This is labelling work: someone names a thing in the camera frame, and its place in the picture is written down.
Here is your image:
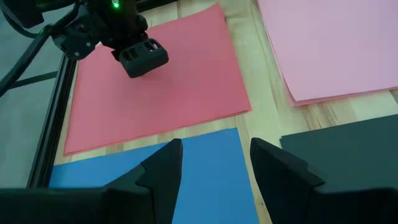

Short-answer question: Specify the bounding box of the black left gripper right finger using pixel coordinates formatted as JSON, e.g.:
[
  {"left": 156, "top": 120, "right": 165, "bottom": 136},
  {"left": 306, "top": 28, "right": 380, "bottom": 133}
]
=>
[{"left": 249, "top": 138, "right": 326, "bottom": 224}]

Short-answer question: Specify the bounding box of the black table frame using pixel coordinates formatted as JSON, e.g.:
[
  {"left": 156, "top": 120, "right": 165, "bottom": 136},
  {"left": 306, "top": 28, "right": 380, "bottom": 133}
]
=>
[{"left": 0, "top": 26, "right": 78, "bottom": 189}]

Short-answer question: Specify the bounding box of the black paper sheet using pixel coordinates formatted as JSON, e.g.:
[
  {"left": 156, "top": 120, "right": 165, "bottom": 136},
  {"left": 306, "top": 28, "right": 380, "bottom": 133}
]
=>
[{"left": 279, "top": 114, "right": 398, "bottom": 190}]

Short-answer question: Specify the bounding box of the pink paper sheet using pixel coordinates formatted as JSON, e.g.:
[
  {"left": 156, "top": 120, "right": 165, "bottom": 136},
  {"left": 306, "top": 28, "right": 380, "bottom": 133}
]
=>
[
  {"left": 256, "top": 0, "right": 398, "bottom": 102},
  {"left": 257, "top": 0, "right": 398, "bottom": 108}
]

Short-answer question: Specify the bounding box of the red paper sheet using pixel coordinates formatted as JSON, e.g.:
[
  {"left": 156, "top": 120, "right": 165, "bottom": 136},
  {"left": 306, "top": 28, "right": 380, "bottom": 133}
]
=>
[{"left": 63, "top": 2, "right": 252, "bottom": 156}]

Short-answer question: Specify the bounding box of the blue paper sheet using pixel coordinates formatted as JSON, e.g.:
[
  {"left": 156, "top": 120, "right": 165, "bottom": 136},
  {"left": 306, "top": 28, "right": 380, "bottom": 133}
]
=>
[{"left": 48, "top": 127, "right": 261, "bottom": 224}]

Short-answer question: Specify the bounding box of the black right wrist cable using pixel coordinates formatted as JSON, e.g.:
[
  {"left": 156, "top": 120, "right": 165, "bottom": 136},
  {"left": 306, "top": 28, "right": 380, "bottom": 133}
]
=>
[{"left": 0, "top": 6, "right": 53, "bottom": 40}]

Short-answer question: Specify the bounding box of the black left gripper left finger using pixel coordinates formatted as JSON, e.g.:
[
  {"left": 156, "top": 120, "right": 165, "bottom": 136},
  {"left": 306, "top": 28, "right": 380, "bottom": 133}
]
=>
[{"left": 104, "top": 138, "right": 183, "bottom": 224}]

